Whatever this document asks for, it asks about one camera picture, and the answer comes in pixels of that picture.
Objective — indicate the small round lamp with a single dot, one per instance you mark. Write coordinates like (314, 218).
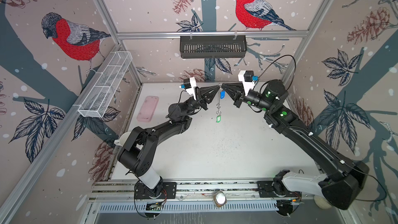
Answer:
(219, 199)

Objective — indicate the blue tagged key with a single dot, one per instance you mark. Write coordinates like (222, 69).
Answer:
(222, 94)

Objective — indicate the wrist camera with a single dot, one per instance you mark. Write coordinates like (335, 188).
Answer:
(248, 79)
(189, 85)

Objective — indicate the horizontal aluminium frame bar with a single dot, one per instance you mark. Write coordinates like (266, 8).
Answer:
(250, 34)

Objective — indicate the black hanging basket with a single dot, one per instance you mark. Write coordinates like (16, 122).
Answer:
(211, 47)

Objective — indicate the white slotted cable duct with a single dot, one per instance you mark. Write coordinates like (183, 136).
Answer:
(175, 207)

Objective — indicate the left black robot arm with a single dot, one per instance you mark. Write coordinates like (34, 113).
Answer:
(138, 151)

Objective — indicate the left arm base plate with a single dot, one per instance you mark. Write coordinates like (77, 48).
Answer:
(165, 191)

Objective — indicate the pink plastic case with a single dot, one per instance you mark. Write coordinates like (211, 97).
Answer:
(147, 109)

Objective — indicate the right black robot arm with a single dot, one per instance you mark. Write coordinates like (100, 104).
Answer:
(342, 179)

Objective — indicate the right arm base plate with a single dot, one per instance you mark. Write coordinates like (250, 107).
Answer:
(266, 190)

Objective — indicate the white paper cup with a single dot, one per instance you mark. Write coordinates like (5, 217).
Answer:
(122, 139)

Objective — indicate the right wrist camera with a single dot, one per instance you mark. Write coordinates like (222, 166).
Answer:
(248, 79)

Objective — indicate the white wire mesh shelf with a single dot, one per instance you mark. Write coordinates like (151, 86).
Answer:
(101, 94)

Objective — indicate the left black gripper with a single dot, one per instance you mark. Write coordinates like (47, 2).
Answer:
(200, 99)

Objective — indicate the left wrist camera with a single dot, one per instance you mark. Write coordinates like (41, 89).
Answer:
(189, 85)

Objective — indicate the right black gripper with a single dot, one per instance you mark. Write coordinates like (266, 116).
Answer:
(240, 97)

